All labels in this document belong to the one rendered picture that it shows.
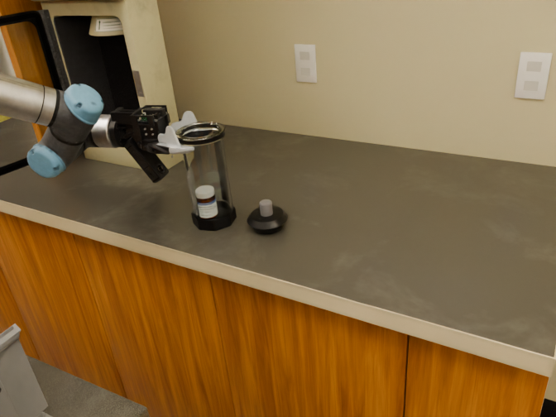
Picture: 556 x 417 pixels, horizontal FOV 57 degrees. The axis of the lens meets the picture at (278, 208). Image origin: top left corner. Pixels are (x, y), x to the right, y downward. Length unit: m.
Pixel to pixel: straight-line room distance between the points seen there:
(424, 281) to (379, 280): 0.08
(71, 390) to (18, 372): 0.15
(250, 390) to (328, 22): 1.03
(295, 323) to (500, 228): 0.48
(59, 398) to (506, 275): 0.79
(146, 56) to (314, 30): 0.50
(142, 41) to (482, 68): 0.88
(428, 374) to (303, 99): 0.96
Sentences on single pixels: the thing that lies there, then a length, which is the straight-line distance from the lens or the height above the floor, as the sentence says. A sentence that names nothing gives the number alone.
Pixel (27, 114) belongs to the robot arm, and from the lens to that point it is 1.07.
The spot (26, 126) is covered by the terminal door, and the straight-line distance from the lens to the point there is 1.62.
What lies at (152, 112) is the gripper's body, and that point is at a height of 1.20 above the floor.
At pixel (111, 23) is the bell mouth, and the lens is 1.50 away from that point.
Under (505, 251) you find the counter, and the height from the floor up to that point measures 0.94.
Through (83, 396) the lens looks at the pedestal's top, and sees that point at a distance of 0.88.
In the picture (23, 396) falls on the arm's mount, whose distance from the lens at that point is 0.79.
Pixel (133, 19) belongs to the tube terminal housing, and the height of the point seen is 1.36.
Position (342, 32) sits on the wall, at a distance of 1.55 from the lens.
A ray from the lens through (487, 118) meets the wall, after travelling 1.50.
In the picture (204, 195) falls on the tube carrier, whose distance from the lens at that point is 1.14.
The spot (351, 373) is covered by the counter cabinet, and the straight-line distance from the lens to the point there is 1.12.
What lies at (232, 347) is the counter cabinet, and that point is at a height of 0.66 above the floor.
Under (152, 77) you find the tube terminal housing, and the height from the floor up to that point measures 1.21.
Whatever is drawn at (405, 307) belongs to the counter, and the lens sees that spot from 0.93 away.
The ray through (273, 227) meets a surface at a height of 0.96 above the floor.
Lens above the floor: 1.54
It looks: 29 degrees down
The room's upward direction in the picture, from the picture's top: 5 degrees counter-clockwise
